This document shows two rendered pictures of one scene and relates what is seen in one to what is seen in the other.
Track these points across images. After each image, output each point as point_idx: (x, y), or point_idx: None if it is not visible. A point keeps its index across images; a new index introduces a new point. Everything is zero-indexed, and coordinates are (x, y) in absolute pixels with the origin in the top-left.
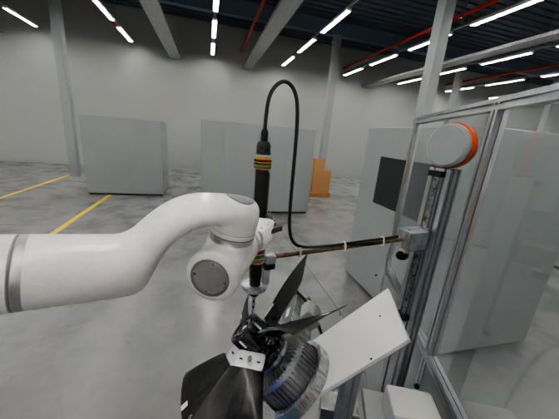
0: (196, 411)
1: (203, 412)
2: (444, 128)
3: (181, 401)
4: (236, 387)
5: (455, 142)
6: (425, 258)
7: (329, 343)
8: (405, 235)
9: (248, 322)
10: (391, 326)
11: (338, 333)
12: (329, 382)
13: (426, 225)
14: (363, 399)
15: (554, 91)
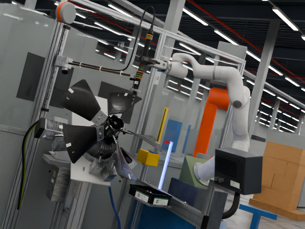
0: (130, 171)
1: (150, 142)
2: (70, 4)
3: (127, 177)
4: (138, 134)
5: (72, 13)
6: (56, 72)
7: (84, 125)
8: (70, 61)
9: (112, 121)
10: (97, 100)
11: (81, 119)
12: None
13: (60, 54)
14: (57, 161)
15: (94, 5)
